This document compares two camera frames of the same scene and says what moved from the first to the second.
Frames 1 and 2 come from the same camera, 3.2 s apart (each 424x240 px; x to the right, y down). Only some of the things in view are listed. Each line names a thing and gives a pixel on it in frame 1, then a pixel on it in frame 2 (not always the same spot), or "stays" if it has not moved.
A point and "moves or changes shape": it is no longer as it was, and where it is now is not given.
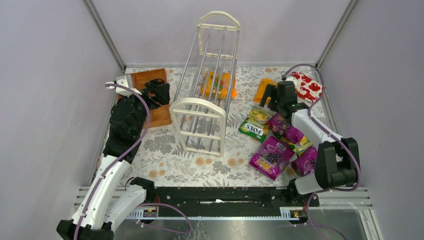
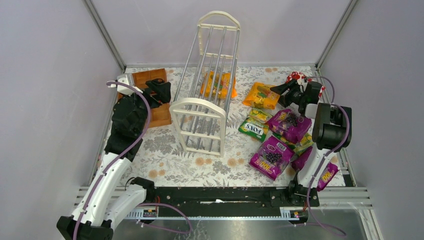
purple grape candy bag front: [272, 158] stays
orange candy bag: [261, 90] moves or changes shape
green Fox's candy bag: [255, 129] stays
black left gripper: [154, 93] stays
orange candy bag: [218, 85] stays
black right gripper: [276, 91] → [288, 94]
